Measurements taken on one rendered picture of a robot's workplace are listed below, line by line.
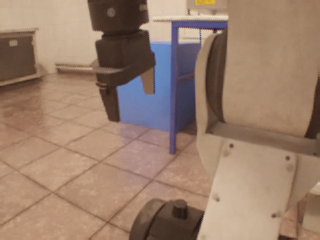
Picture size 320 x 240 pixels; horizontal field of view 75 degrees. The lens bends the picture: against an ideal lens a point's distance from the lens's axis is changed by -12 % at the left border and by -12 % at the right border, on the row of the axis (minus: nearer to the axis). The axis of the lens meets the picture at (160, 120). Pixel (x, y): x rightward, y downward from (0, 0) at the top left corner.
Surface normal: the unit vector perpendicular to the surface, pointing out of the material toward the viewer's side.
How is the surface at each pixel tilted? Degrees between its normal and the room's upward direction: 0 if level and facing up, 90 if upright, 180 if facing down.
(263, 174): 60
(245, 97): 99
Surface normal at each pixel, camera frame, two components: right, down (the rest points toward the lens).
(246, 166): -0.43, -0.20
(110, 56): -0.49, 0.48
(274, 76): -0.50, 0.24
